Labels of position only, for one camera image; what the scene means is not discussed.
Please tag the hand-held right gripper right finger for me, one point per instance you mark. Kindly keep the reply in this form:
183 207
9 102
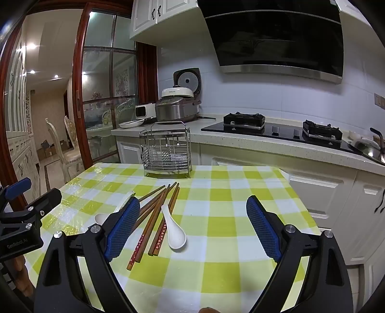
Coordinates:
264 231

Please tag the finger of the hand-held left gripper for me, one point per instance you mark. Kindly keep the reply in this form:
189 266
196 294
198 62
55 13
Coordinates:
45 200
18 187

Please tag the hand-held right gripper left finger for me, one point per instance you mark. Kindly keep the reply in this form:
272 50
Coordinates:
123 228

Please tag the white ceramic spoon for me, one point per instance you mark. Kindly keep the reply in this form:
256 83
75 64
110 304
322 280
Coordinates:
100 218
174 233

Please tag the brown wooden chopstick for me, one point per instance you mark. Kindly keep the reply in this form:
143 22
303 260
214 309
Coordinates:
159 244
134 254
153 244
150 194
140 251
150 202

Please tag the white lattice cabinet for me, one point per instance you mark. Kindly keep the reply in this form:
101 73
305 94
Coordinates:
22 150

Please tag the cardboard boxes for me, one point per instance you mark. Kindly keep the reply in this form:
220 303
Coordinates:
49 149

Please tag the white dining chair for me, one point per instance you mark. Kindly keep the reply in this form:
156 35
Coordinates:
70 156
69 129

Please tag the yellow checkered tablecloth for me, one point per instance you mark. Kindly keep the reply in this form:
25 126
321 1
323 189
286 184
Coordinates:
216 210

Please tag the white base cabinets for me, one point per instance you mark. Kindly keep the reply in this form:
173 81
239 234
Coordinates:
324 195

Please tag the black glass gas hob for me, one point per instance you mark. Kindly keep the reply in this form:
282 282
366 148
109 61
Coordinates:
285 134

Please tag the white plate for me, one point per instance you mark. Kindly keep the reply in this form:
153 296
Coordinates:
130 123

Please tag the black gas burner grate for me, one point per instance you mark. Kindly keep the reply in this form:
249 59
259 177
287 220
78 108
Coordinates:
243 119
321 129

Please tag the small white toaster oven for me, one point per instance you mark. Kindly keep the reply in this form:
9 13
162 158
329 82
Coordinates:
145 110

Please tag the silver rice cooker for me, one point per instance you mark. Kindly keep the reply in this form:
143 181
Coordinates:
177 110

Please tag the steel sink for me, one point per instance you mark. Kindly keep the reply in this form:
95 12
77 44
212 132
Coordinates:
368 150

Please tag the wooden framed glass door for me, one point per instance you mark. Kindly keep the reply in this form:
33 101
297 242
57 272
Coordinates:
99 75

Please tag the white domed appliance lid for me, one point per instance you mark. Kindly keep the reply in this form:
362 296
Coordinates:
177 92

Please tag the dark faucet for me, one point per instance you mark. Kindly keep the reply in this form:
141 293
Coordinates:
378 135

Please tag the black range hood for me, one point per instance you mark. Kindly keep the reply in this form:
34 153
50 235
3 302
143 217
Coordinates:
270 36

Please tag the wall outlet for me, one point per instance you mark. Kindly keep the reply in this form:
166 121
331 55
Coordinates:
380 100

